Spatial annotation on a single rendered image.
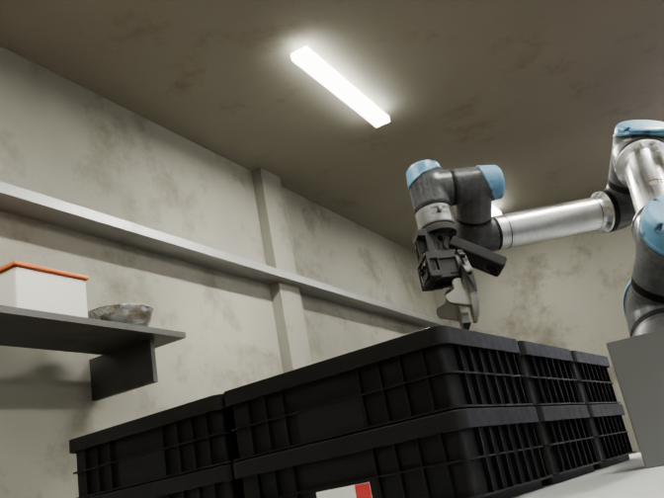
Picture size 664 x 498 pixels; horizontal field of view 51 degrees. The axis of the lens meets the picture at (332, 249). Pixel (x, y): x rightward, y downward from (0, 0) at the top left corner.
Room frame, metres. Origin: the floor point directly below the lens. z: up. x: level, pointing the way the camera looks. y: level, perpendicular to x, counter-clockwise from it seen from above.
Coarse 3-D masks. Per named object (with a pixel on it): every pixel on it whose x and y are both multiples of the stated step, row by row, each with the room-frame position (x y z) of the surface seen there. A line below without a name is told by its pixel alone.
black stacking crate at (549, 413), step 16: (544, 416) 1.17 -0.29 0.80; (560, 416) 1.24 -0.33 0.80; (576, 416) 1.32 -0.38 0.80; (544, 432) 1.18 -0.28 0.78; (560, 432) 1.25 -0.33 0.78; (576, 432) 1.32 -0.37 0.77; (544, 448) 1.17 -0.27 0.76; (560, 448) 1.23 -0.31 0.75; (576, 448) 1.29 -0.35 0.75; (592, 448) 1.38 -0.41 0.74; (544, 464) 1.17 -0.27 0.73; (560, 464) 1.20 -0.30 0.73; (576, 464) 1.29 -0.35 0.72; (592, 464) 1.33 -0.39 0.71; (544, 480) 1.18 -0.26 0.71; (560, 480) 1.22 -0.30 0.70
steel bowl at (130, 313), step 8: (112, 304) 3.24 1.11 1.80; (120, 304) 3.25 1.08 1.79; (128, 304) 3.27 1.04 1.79; (136, 304) 3.30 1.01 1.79; (144, 304) 3.34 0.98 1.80; (88, 312) 3.28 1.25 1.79; (96, 312) 3.25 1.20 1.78; (104, 312) 3.24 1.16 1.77; (112, 312) 3.25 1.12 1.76; (120, 312) 3.26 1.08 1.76; (128, 312) 3.28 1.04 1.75; (136, 312) 3.30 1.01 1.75; (144, 312) 3.35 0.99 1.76; (112, 320) 3.26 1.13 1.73; (120, 320) 3.27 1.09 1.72; (128, 320) 3.30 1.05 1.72; (136, 320) 3.33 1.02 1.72; (144, 320) 3.37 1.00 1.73
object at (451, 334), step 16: (400, 336) 0.93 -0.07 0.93; (416, 336) 0.92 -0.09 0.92; (432, 336) 0.90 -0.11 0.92; (448, 336) 0.91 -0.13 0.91; (464, 336) 0.96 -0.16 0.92; (480, 336) 1.01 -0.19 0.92; (496, 336) 1.06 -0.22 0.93; (352, 352) 0.97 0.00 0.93; (368, 352) 0.96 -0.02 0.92; (384, 352) 0.94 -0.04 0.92; (400, 352) 0.93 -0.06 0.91; (512, 352) 1.11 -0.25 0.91; (304, 368) 1.01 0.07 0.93; (320, 368) 1.00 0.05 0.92; (336, 368) 0.99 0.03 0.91; (352, 368) 0.97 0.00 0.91; (256, 384) 1.06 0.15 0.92; (272, 384) 1.05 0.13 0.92; (288, 384) 1.03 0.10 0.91; (224, 400) 1.11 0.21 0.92; (240, 400) 1.08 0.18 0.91
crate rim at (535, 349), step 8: (520, 344) 1.16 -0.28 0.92; (528, 344) 1.18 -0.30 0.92; (536, 344) 1.22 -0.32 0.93; (520, 352) 1.16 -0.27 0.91; (528, 352) 1.17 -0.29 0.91; (536, 352) 1.21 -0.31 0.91; (544, 352) 1.25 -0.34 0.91; (552, 352) 1.29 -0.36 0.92; (560, 352) 1.33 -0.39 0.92; (568, 352) 1.38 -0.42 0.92; (568, 360) 1.37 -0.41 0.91
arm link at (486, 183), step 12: (468, 168) 1.32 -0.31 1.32; (480, 168) 1.31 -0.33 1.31; (492, 168) 1.31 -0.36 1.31; (456, 180) 1.30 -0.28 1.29; (468, 180) 1.30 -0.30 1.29; (480, 180) 1.31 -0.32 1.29; (492, 180) 1.31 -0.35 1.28; (504, 180) 1.32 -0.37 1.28; (456, 192) 1.31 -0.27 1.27; (468, 192) 1.31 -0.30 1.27; (480, 192) 1.32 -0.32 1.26; (492, 192) 1.32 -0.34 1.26; (504, 192) 1.34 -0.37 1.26; (456, 204) 1.34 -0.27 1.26; (468, 204) 1.34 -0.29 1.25; (480, 204) 1.34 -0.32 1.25; (456, 216) 1.39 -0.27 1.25; (468, 216) 1.36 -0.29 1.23; (480, 216) 1.36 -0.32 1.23
